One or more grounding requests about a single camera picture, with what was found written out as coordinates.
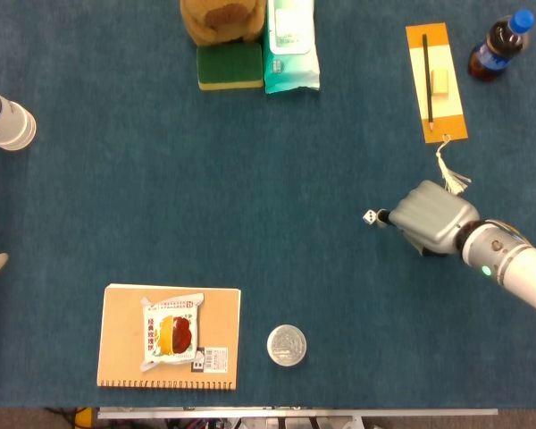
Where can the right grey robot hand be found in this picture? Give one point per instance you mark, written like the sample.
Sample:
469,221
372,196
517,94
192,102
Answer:
433,219

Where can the small white die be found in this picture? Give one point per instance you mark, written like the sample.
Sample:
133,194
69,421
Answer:
370,217

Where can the orange bookmark with white tassel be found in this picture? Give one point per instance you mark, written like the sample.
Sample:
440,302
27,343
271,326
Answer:
451,116

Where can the beige eraser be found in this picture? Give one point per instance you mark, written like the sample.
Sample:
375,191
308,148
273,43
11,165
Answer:
440,81

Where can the black pencil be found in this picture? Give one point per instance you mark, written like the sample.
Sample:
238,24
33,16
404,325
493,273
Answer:
427,80

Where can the cola bottle with blue cap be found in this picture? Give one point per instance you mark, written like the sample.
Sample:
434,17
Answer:
498,47

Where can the teal tablecloth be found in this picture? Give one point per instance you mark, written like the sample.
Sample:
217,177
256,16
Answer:
250,201

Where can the round silver tin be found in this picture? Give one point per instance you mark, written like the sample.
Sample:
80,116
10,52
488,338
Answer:
287,346

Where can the teal wet wipes pack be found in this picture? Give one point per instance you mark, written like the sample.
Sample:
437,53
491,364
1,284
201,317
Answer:
290,49

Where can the green and yellow sponge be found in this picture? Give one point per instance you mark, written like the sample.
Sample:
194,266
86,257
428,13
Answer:
230,67

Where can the white snack packet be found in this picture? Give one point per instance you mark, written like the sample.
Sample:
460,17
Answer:
172,333

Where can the brown plush toy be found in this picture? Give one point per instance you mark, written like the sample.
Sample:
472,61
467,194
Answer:
223,22

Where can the brown spiral notebook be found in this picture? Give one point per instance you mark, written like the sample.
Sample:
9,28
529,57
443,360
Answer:
120,339

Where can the yellow object under table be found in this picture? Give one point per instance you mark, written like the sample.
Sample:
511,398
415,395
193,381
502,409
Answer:
83,418

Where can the stack of white paper cups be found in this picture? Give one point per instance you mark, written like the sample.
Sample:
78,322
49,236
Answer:
9,123

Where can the metal table frame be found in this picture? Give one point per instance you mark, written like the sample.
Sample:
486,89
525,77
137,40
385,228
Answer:
295,413

